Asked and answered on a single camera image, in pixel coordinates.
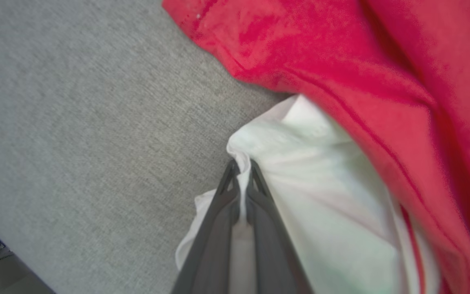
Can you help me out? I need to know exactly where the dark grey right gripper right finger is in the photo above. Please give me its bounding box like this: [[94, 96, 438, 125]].
[[245, 159, 314, 294]]

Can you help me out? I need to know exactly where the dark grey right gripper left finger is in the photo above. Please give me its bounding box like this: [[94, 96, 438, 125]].
[[171, 159, 242, 294]]

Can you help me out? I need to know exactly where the red and white t-shirt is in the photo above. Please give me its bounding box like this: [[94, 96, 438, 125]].
[[162, 0, 470, 294]]

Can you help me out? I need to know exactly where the grey fabric sofa surface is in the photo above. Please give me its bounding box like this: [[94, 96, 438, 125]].
[[0, 0, 297, 294]]

